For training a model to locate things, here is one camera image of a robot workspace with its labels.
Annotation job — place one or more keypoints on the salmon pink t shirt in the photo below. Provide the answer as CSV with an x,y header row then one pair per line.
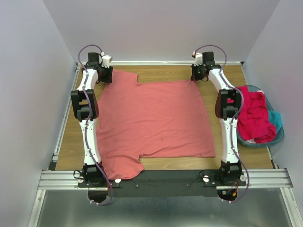
x,y
150,120

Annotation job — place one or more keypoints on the teal t shirt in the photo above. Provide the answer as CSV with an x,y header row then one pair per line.
x,y
275,119

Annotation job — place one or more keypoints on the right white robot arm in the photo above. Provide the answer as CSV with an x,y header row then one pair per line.
x,y
227,109

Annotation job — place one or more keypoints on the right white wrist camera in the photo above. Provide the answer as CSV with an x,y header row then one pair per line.
x,y
198,59

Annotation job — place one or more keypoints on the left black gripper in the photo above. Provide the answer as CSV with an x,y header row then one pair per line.
x,y
108,78

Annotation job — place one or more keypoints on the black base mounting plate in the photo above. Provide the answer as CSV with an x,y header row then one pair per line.
x,y
165,183

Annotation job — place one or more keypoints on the magenta t shirt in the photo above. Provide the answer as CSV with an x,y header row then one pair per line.
x,y
253,121

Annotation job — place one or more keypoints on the aluminium front rail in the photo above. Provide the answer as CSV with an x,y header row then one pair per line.
x,y
259,178

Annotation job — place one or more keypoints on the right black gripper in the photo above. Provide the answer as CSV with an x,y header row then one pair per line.
x,y
193,77

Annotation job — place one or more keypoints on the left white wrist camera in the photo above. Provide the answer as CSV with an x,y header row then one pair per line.
x,y
106,61

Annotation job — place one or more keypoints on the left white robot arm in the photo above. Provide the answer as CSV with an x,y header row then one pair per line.
x,y
85,109

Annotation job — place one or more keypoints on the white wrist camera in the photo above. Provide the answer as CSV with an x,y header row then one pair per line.
x,y
106,61
198,59

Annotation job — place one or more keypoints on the teal plastic basket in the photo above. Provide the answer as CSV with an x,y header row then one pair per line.
x,y
251,143

